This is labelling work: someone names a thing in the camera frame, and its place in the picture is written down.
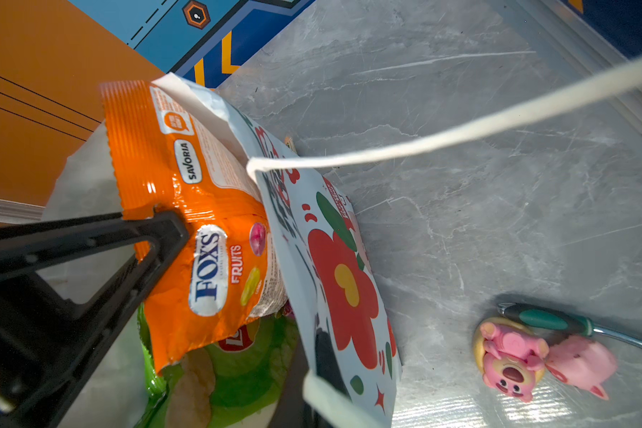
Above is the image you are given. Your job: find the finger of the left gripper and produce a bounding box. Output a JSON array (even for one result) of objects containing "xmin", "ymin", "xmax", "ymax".
[{"xmin": 0, "ymin": 212, "xmax": 189, "ymax": 427}]

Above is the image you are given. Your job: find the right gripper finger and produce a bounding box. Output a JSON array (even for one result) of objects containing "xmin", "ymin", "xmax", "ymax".
[{"xmin": 269, "ymin": 342, "xmax": 316, "ymax": 428}]

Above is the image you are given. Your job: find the green Lay's chips bag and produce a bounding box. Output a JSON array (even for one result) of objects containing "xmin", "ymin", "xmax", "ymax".
[{"xmin": 137, "ymin": 312, "xmax": 299, "ymax": 427}]

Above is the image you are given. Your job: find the white floral paper bag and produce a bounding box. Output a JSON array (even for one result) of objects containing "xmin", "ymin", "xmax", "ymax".
[{"xmin": 46, "ymin": 57, "xmax": 642, "ymax": 427}]

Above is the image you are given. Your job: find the orange Fox's fruits candy bag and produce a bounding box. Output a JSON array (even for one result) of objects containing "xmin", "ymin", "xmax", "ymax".
[{"xmin": 101, "ymin": 80, "xmax": 287, "ymax": 370}]

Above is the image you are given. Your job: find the left aluminium corner post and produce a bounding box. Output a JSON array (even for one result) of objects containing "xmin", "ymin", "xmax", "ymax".
[{"xmin": 0, "ymin": 199, "xmax": 45, "ymax": 225}]

